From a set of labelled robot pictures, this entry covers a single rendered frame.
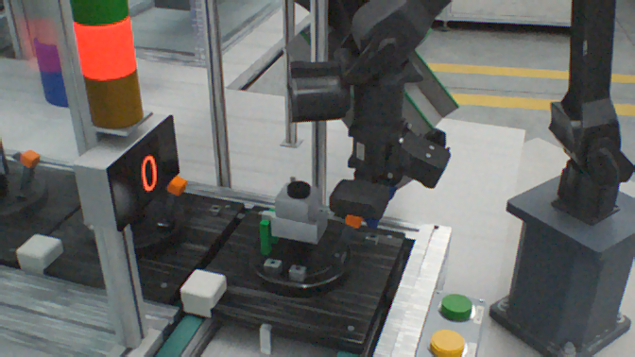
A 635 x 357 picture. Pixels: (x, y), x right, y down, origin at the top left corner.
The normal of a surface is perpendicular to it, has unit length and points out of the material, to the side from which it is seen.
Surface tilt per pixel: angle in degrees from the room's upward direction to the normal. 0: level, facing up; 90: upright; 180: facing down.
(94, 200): 90
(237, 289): 0
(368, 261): 0
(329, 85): 44
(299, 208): 90
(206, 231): 0
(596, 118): 60
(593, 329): 90
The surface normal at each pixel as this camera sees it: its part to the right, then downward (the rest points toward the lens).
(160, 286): 0.00, -0.85
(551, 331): -0.80, 0.31
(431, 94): -0.48, 0.46
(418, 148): 0.32, -0.75
